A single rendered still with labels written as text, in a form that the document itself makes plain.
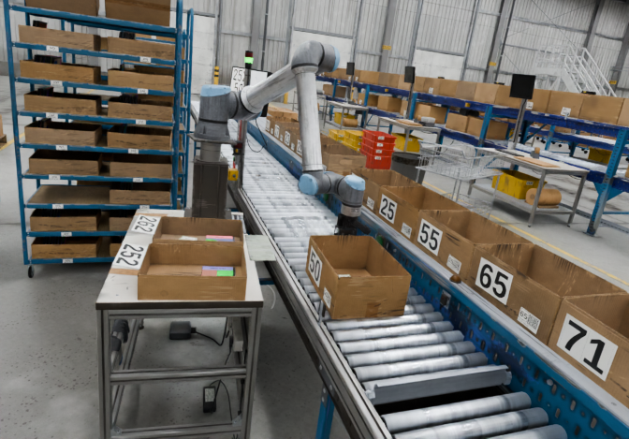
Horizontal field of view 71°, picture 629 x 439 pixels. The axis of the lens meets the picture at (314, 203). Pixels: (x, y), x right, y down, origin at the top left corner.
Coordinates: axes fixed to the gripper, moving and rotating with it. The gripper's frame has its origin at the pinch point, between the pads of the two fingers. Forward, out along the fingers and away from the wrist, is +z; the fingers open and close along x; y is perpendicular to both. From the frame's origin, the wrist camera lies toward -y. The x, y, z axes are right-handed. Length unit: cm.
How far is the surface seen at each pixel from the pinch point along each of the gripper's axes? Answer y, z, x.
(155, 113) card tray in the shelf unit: 85, -38, -149
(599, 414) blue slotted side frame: -23, -5, 109
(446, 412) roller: 8, 6, 91
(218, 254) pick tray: 59, -1, -3
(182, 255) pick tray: 74, 0, -5
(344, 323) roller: 19.6, 5.8, 45.0
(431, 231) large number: -28.5, -19.1, 19.3
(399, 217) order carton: -28.8, -15.4, -8.6
